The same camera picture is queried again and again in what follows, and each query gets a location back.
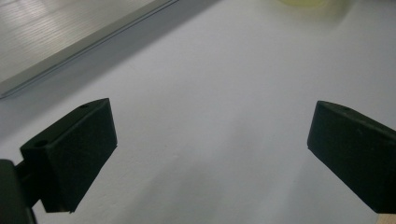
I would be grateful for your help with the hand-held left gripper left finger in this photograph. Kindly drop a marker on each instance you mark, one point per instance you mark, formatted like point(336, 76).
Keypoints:
point(74, 155)

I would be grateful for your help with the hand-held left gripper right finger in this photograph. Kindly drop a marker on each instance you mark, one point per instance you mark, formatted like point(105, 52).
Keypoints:
point(358, 155)

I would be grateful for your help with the green translucent bowl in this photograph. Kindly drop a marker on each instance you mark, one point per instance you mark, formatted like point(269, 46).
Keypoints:
point(303, 2)

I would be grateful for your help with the wooden table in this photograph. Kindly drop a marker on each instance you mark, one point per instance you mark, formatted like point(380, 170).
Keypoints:
point(387, 219)

